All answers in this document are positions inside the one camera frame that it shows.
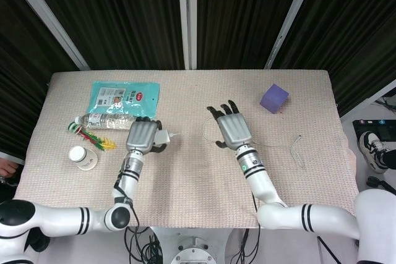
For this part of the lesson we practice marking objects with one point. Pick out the teal snack bag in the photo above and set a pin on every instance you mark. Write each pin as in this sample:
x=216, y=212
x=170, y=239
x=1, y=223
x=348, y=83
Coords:
x=123, y=97

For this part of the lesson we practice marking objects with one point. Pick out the black pleated curtain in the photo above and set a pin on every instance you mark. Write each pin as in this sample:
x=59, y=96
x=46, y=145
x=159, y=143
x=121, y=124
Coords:
x=18, y=60
x=355, y=29
x=241, y=13
x=108, y=13

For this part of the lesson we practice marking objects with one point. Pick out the black rounded object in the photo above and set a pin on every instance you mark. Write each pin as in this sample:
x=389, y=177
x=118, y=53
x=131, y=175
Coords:
x=40, y=242

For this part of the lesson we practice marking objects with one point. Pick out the purple cube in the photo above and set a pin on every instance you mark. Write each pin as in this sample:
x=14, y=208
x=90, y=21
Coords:
x=273, y=98

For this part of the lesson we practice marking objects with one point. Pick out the clear plastic water bottle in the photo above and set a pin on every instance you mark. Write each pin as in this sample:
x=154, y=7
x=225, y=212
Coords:
x=105, y=121

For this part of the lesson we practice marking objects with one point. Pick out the colourful feather shuttlecock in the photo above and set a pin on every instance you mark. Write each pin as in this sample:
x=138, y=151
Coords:
x=99, y=144

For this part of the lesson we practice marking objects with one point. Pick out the white frame post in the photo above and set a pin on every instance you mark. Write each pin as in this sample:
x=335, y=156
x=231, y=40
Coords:
x=290, y=16
x=188, y=13
x=49, y=16

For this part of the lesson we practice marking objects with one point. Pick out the beige woven table mat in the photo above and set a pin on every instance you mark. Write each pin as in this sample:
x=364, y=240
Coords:
x=191, y=189

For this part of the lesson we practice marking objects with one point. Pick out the white charger block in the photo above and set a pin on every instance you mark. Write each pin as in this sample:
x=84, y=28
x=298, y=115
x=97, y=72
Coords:
x=161, y=137

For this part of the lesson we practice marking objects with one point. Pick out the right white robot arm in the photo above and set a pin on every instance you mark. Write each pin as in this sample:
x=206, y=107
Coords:
x=260, y=180

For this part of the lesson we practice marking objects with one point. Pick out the black chair base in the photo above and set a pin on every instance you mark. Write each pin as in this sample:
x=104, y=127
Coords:
x=376, y=182

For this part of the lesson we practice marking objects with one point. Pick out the bystander bare hand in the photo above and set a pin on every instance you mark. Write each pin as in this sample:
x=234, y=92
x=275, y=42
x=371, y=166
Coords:
x=6, y=167

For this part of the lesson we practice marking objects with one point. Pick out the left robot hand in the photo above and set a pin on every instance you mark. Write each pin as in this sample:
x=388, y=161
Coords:
x=140, y=135

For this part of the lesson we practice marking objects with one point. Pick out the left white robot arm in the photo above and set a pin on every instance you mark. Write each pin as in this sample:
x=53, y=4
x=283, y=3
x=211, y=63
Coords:
x=62, y=219

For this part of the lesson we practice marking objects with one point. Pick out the black and white sneaker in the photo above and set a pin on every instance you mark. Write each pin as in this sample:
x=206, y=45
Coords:
x=372, y=148

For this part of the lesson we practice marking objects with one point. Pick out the black floor rod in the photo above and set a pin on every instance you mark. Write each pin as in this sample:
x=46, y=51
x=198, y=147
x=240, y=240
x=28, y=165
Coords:
x=328, y=247

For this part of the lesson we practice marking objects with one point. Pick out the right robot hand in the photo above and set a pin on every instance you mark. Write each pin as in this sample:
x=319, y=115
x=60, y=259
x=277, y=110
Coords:
x=235, y=129

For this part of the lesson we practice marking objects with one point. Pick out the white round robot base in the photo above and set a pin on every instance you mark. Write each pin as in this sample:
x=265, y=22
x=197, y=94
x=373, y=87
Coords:
x=193, y=254

